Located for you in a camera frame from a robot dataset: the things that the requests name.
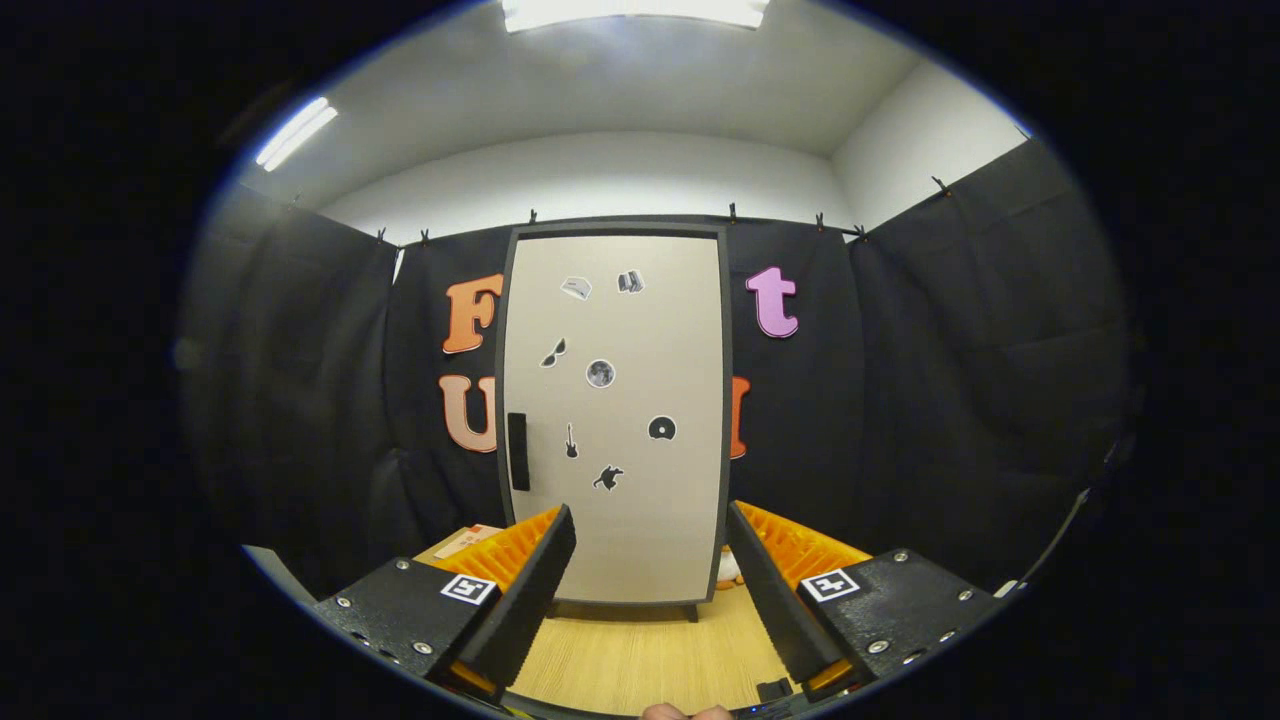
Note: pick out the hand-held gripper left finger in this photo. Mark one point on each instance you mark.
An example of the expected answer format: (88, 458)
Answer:
(540, 580)

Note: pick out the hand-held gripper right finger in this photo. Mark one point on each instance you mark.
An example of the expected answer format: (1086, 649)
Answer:
(762, 580)

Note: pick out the beige shoe cabinet door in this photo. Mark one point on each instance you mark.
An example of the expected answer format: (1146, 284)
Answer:
(650, 330)

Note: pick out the dark grey shoe cabinet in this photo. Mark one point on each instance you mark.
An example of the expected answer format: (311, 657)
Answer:
(620, 229)

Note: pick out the beige book red label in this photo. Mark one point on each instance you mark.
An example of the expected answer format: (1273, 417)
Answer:
(465, 540)

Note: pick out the small black block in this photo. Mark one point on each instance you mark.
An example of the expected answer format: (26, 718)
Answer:
(775, 690)

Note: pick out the black backdrop cloth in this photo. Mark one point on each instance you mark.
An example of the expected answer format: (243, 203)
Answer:
(950, 400)

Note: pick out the row of black clips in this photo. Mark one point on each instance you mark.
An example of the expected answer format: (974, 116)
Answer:
(732, 212)

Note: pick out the narrow ceiling light strip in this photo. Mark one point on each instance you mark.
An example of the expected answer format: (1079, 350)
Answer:
(295, 133)

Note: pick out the wide ceiling light panel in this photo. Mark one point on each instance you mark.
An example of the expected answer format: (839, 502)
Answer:
(630, 12)

